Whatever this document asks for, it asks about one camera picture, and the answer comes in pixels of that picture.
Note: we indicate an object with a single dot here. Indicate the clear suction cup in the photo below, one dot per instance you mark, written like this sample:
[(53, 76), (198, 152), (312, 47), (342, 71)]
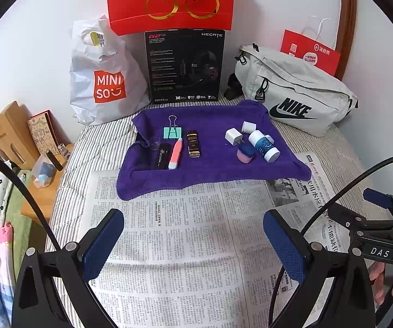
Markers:
[(153, 143)]

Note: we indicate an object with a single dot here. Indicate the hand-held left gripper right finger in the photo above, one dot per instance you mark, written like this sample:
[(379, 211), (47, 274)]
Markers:
[(285, 246)]

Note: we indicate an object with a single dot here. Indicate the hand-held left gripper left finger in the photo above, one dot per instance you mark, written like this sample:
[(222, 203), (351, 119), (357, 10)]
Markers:
[(102, 246)]

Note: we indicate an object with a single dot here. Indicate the person's right hand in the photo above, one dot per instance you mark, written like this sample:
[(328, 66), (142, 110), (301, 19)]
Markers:
[(377, 280)]

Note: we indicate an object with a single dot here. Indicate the purple towel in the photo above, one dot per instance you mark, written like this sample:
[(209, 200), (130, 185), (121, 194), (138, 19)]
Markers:
[(210, 167)]

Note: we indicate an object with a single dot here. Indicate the small black stick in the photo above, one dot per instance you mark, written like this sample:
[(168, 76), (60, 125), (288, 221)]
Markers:
[(54, 160)]

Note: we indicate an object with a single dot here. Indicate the white blue bottle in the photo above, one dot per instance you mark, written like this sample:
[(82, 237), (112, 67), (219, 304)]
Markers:
[(263, 145)]

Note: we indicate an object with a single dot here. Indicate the clear bag with blue item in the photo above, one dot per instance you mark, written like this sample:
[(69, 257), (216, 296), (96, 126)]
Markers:
[(44, 172)]

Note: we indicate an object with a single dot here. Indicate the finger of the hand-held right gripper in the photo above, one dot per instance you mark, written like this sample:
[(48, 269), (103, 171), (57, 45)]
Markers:
[(377, 196), (346, 217)]

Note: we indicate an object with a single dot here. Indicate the black Horizon lighter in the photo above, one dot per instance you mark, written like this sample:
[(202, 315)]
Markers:
[(160, 155)]

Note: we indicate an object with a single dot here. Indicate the grey waist bag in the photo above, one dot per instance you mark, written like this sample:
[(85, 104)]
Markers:
[(302, 82)]

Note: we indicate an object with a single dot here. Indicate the green binder clip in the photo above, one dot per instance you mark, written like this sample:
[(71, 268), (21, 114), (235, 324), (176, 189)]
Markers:
[(172, 133)]

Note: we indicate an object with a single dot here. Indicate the black headset box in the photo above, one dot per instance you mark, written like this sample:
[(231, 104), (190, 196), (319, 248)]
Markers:
[(169, 68)]

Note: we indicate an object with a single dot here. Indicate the pink white tube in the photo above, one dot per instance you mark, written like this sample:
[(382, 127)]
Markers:
[(175, 153)]

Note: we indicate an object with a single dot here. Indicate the patterned notebook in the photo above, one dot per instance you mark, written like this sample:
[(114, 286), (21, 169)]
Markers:
[(42, 133)]

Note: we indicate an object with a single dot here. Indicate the brown gold rectangular box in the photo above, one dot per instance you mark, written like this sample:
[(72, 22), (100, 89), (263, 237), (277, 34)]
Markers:
[(193, 143)]

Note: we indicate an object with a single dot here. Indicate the red gift bag gold cherries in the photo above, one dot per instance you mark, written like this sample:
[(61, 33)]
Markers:
[(131, 13)]

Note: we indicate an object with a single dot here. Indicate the wooden nightstand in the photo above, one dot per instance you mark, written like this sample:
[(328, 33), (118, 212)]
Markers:
[(39, 201)]

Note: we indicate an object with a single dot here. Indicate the newspaper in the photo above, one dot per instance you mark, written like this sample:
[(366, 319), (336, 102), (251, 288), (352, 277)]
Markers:
[(182, 246)]

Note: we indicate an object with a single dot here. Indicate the small glass bottle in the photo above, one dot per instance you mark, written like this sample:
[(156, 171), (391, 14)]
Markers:
[(62, 149)]

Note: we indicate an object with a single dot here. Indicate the brown wooden frame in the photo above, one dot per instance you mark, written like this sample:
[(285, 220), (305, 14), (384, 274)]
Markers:
[(348, 24)]

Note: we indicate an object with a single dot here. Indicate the small white bottle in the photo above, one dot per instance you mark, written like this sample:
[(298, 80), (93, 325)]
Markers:
[(249, 127)]

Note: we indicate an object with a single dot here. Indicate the white plastic shopping bag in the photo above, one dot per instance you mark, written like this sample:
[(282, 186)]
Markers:
[(90, 58)]

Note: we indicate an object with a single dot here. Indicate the white charger plug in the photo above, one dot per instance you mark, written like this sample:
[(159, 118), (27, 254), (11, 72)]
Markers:
[(232, 136)]

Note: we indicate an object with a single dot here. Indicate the green blanket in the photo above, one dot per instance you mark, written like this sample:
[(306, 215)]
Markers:
[(18, 218)]

